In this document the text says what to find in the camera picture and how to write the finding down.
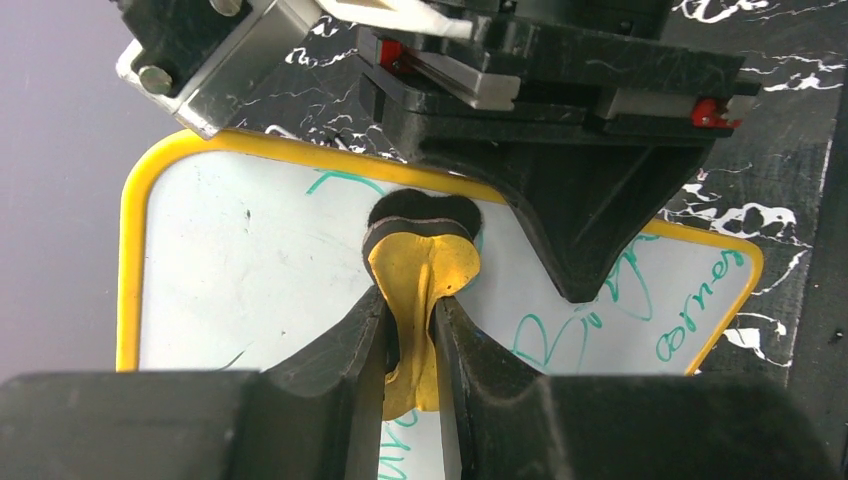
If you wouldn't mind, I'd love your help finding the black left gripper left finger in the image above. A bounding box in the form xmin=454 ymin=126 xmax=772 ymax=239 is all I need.
xmin=1 ymin=288 xmax=391 ymax=479

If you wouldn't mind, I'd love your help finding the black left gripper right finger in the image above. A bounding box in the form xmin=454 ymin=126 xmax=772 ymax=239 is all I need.
xmin=430 ymin=297 xmax=838 ymax=479

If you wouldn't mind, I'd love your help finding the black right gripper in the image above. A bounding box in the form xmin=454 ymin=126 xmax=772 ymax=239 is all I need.
xmin=357 ymin=1 xmax=761 ymax=303

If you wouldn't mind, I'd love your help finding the yellow black eraser pad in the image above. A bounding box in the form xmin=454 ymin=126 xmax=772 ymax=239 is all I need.
xmin=362 ymin=189 xmax=482 ymax=421

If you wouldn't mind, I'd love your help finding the yellow-framed whiteboard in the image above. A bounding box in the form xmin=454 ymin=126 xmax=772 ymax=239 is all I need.
xmin=116 ymin=131 xmax=763 ymax=479

